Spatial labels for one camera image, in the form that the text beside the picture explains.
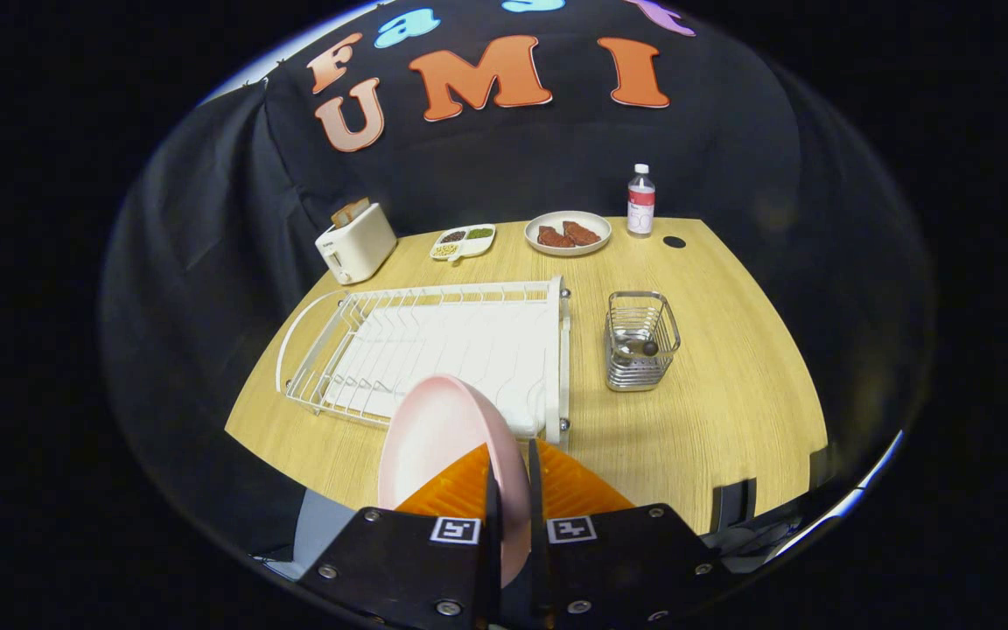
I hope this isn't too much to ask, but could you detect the white divided dish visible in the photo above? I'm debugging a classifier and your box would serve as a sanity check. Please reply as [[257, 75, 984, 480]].
[[430, 224, 497, 263]]

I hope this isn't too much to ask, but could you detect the red label plastic bottle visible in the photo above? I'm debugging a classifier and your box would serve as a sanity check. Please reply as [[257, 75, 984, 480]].
[[626, 164, 656, 238]]

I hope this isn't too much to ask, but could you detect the white toaster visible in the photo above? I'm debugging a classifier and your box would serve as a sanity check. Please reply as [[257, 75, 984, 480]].
[[315, 202, 398, 285]]

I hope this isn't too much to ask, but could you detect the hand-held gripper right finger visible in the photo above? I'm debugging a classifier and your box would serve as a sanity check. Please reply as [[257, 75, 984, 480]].
[[528, 437, 732, 630]]

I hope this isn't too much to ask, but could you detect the metal wire basket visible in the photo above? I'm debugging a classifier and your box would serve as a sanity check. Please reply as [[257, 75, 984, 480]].
[[604, 290, 682, 392]]

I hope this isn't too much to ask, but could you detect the beige plate with meat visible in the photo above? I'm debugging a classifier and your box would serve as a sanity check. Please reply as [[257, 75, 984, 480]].
[[524, 210, 613, 257]]

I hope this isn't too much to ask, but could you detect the white wire dish rack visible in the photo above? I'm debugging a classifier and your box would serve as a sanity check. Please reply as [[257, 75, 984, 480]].
[[275, 276, 573, 445]]

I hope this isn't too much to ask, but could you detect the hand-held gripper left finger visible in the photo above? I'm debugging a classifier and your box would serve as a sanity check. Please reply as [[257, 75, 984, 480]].
[[298, 442, 505, 630]]

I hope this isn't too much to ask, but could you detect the black backdrop cloth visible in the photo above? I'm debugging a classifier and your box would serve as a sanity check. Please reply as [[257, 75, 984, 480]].
[[101, 0, 934, 561]]

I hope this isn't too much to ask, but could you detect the pink plate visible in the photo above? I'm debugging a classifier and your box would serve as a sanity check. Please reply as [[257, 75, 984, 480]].
[[377, 374, 533, 589]]

